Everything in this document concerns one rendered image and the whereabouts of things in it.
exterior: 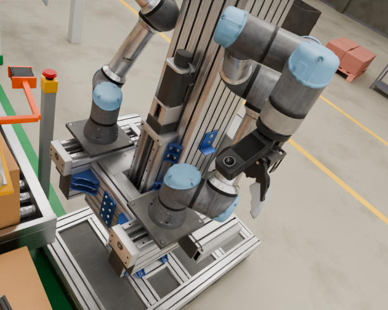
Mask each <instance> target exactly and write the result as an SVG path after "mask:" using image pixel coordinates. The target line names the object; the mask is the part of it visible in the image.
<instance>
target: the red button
mask: <svg viewBox="0 0 388 310"><path fill-rule="evenodd" d="M42 75H43V76H45V77H46V79H47V80H49V81H52V80H53V79H54V78H56V77H57V72H56V71H55V70H52V69H44V70H43V71H42Z"/></svg>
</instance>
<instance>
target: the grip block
mask: <svg viewBox="0 0 388 310"><path fill-rule="evenodd" d="M8 77H9V78H10V79H11V81H12V88H13V89H22V88H23V87H22V81H28V84H29V86H30V88H31V89H36V83H37V77H35V76H34V74H33V72H32V66H8Z"/></svg>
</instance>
